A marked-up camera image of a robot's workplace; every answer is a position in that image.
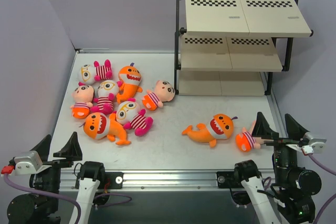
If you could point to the white pink glasses plush middle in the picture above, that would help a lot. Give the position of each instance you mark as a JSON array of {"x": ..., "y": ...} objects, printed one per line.
[{"x": 107, "y": 91}]

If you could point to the cream black three-tier shelf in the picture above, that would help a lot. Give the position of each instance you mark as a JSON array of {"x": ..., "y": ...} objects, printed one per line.
[{"x": 234, "y": 47}]

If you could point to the peach boy plush left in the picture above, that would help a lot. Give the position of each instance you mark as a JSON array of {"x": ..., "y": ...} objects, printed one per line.
[{"x": 83, "y": 96}]

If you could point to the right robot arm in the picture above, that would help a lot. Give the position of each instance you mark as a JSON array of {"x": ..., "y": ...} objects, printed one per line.
[{"x": 289, "y": 198}]

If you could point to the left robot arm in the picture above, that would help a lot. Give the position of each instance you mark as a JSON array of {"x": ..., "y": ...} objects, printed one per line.
[{"x": 40, "y": 200}]

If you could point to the white pink striped plush back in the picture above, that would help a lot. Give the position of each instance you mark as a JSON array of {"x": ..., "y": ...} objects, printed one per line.
[{"x": 90, "y": 74}]

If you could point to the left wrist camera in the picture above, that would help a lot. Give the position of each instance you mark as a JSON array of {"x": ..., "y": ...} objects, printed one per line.
[{"x": 26, "y": 163}]

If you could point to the aluminium front rail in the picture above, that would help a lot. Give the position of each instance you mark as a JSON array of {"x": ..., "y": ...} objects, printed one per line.
[{"x": 169, "y": 180}]

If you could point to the orange shark plush back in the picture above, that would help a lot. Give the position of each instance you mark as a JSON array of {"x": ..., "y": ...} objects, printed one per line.
[{"x": 130, "y": 79}]

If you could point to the orange shark plush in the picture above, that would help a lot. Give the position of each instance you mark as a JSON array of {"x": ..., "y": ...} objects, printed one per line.
[
  {"x": 98, "y": 126},
  {"x": 130, "y": 79},
  {"x": 220, "y": 127}
]

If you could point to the peach boy plush centre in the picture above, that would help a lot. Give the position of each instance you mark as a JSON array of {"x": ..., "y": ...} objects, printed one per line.
[{"x": 163, "y": 92}]

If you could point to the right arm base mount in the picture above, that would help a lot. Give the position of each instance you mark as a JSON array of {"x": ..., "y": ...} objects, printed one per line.
[{"x": 226, "y": 180}]

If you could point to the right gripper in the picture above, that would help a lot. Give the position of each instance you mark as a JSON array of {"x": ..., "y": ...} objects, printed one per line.
[{"x": 282, "y": 141}]

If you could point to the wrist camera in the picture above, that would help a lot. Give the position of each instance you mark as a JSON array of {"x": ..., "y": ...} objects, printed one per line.
[
  {"x": 26, "y": 163},
  {"x": 315, "y": 145}
]

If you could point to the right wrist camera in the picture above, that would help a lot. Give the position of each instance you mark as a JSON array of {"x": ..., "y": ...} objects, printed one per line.
[{"x": 315, "y": 145}]

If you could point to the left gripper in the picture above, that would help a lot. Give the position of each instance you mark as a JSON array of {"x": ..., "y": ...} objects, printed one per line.
[{"x": 51, "y": 163}]

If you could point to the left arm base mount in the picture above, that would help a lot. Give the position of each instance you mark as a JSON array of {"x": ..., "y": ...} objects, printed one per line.
[{"x": 114, "y": 180}]

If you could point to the white pink glasses plush front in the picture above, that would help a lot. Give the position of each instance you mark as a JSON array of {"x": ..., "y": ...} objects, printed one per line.
[{"x": 131, "y": 116}]

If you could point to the white pink glasses plush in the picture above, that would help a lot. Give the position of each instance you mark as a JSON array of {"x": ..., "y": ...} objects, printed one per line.
[
  {"x": 107, "y": 91},
  {"x": 131, "y": 116}
]

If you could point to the peach boy plush right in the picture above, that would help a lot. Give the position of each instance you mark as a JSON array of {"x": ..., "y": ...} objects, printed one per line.
[{"x": 246, "y": 142}]

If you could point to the peach boy plush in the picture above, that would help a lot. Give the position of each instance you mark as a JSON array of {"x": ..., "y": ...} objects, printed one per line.
[
  {"x": 246, "y": 142},
  {"x": 163, "y": 92},
  {"x": 83, "y": 96}
]

